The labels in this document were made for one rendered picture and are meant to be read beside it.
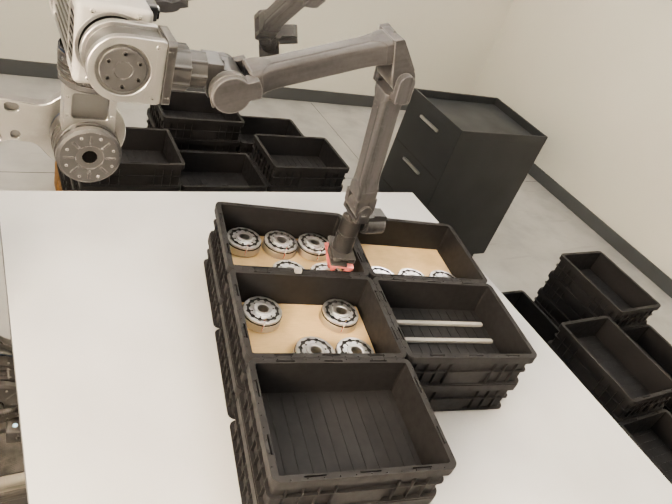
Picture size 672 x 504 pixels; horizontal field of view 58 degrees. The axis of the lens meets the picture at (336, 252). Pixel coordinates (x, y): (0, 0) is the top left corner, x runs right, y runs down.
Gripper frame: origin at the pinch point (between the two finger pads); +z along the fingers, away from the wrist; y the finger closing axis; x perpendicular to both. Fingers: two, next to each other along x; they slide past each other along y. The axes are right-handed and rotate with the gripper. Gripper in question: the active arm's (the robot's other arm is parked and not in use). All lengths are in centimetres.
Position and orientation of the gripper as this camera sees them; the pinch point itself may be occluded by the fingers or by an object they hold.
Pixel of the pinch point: (332, 272)
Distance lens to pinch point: 174.5
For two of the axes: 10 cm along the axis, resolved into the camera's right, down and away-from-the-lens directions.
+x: -9.4, -1.1, -3.1
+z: -2.8, 7.8, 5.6
